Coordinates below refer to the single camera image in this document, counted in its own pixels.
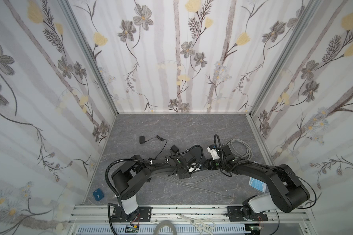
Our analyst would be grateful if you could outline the blue face mask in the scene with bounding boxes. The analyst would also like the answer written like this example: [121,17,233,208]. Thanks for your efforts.
[249,177,267,193]

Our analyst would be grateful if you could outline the white handled scissors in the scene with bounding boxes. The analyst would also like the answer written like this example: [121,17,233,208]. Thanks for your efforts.
[178,214,216,235]

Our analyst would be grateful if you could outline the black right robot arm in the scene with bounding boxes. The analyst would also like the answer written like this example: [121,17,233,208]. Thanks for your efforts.
[205,134,310,220]

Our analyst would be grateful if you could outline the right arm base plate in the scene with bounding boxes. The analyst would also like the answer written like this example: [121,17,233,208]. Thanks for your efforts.
[226,206,268,222]

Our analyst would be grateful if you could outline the small blue box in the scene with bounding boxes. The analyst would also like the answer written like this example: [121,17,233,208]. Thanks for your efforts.
[92,189,105,201]

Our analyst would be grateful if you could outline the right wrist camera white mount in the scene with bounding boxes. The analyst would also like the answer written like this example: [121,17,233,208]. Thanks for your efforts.
[207,145,220,160]

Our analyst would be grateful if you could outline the white tape roll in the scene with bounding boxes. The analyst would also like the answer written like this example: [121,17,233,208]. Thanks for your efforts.
[153,220,177,235]

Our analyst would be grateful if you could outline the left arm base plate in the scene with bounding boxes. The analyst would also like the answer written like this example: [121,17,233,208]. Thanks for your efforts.
[109,206,152,223]

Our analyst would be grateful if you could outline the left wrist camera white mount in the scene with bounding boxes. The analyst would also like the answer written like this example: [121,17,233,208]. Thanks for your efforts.
[187,164,201,174]

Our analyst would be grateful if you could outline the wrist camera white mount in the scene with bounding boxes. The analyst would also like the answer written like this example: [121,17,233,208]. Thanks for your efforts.
[207,145,220,160]
[187,164,201,174]

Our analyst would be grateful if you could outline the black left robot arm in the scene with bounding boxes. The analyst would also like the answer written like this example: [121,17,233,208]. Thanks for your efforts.
[105,145,204,221]

